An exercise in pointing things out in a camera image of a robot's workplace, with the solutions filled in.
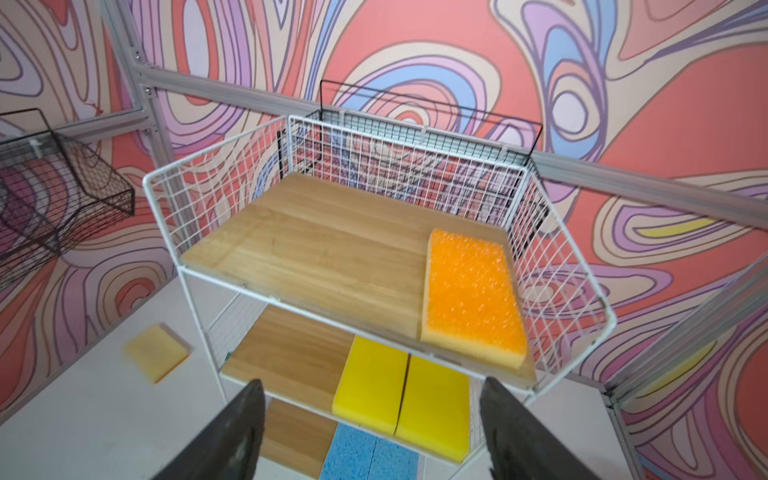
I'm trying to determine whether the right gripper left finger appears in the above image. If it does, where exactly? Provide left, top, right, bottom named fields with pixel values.
left=154, top=379, right=266, bottom=480

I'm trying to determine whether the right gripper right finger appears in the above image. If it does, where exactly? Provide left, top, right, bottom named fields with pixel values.
left=480, top=377, right=596, bottom=479

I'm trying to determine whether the yellow sponge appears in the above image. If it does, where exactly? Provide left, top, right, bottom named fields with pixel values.
left=332, top=336, right=409, bottom=436
left=395, top=356, right=470, bottom=463

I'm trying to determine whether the beige sponge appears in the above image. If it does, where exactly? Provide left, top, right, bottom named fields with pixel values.
left=123, top=324, right=190, bottom=384

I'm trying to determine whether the blue sponge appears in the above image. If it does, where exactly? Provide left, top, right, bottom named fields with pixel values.
left=320, top=424, right=377, bottom=480
left=367, top=439, right=420, bottom=480

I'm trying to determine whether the orange sponge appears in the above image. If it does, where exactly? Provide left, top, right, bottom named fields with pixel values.
left=420, top=229, right=528, bottom=370

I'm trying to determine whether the white wire wooden shelf rack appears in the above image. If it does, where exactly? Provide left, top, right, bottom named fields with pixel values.
left=143, top=117, right=617, bottom=474

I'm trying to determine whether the black wire basket back wall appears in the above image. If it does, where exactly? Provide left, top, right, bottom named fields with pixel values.
left=276, top=80, right=551, bottom=236

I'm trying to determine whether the black wire basket wall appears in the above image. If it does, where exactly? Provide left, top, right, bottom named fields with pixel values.
left=1, top=108, right=136, bottom=289
left=276, top=80, right=551, bottom=236

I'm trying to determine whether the black wire basket left wall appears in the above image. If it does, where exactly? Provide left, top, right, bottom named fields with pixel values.
left=1, top=108, right=136, bottom=289

